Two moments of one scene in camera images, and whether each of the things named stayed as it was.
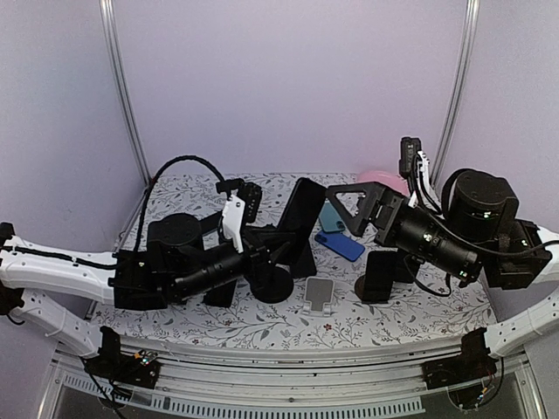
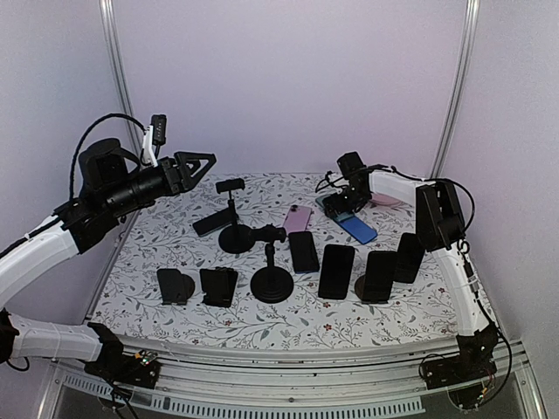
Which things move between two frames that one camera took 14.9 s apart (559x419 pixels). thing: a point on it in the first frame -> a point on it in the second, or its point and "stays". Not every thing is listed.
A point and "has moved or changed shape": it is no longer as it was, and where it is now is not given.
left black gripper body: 255,251 -> 175,186
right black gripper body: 394,202 -> 349,202
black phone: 303,209 -> 336,271
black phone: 379,277 stays
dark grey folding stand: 361,287 stays
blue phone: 341,244 has moved or changed shape
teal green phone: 329,219 has moved or changed shape
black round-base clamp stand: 271,284 stays
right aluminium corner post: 458,92 stays
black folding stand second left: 221,295 stays
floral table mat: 312,285 stays
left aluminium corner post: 109,17 stays
